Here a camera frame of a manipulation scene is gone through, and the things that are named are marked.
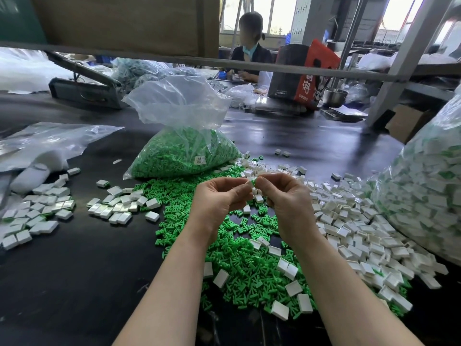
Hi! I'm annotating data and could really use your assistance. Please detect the person's right forearm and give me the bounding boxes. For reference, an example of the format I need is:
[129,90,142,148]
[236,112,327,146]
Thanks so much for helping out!
[295,233,425,346]

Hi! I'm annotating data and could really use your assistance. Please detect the clear bag of pale parts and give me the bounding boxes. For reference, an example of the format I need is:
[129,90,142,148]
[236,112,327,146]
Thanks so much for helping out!
[112,57,221,93]

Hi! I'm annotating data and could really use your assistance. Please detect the person's right hand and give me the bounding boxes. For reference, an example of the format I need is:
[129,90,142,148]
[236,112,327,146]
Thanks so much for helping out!
[255,173,320,247]

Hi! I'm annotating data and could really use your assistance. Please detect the bag of green clips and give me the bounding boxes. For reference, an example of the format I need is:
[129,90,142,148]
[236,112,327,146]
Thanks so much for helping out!
[124,75,243,180]

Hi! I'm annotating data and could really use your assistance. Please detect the crumpled white plastic bag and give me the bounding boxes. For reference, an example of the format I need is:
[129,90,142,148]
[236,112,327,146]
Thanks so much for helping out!
[228,83,261,109]

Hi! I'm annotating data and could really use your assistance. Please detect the person's left hand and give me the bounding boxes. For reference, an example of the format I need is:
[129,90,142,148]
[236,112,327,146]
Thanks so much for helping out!
[186,176,255,242]

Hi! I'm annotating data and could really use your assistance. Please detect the black and red box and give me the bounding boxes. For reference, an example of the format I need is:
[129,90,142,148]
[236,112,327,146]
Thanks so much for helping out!
[268,39,341,109]

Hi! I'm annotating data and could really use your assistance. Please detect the white plastic sheet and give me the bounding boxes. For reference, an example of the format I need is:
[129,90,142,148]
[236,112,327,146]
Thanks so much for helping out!
[0,48,73,94]

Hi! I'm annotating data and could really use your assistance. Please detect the cardboard box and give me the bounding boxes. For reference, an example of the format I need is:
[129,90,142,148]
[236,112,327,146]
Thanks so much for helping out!
[386,104,436,144]

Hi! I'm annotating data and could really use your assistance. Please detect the pile of assembled white pieces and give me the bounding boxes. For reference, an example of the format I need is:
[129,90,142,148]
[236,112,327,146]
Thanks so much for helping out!
[0,167,82,251]

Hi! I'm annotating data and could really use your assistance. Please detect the brown board panel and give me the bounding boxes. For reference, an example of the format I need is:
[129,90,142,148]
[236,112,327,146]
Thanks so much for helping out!
[0,0,221,56]

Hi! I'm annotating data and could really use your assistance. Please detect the pile of white plastic caps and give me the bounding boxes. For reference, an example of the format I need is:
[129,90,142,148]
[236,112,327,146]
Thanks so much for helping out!
[203,153,451,323]

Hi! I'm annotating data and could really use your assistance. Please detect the black table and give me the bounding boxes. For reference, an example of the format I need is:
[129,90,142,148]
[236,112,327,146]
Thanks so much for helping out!
[0,68,461,346]

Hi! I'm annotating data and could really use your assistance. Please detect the white bags on shelf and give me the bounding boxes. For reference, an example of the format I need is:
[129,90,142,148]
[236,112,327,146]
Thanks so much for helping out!
[357,52,457,72]

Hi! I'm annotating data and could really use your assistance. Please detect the metal bowl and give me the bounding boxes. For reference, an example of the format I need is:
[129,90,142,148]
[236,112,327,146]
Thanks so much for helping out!
[323,88,348,109]

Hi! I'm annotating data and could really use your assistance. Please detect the grey metal shelf frame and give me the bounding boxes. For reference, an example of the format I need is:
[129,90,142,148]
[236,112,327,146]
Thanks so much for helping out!
[0,0,461,130]

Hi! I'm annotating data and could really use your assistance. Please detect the pile of green parts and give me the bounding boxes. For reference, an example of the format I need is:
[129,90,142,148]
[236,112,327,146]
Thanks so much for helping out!
[137,165,413,321]

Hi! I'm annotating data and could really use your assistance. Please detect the empty clear plastic bag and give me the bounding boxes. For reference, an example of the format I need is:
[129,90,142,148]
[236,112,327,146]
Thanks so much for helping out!
[0,122,125,194]

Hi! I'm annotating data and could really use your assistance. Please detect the white paper sheets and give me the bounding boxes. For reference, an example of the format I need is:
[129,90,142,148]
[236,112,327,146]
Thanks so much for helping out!
[323,105,369,123]

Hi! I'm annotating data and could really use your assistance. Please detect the large bag of white caps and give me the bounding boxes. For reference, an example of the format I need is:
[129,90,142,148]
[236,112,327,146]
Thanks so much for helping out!
[372,84,461,267]

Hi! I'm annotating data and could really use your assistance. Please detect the person's left forearm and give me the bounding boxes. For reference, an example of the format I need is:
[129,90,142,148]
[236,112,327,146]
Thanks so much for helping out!
[113,230,216,346]

